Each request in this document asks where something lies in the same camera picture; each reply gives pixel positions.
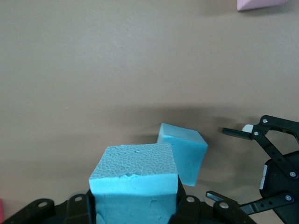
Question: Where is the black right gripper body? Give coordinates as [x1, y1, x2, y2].
[259, 150, 299, 221]

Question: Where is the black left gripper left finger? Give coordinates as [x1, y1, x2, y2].
[0, 190, 97, 224]

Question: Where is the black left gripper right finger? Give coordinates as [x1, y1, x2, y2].
[168, 175, 254, 224]

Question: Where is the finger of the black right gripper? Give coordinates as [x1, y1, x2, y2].
[206, 190, 294, 214]
[221, 115, 299, 179]

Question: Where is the light blue foam block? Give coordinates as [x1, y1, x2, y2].
[88, 142, 179, 224]
[156, 123, 208, 187]

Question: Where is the brown table cover sheet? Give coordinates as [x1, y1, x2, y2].
[0, 0, 299, 224]

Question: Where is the pink foam block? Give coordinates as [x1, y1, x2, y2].
[236, 0, 288, 12]

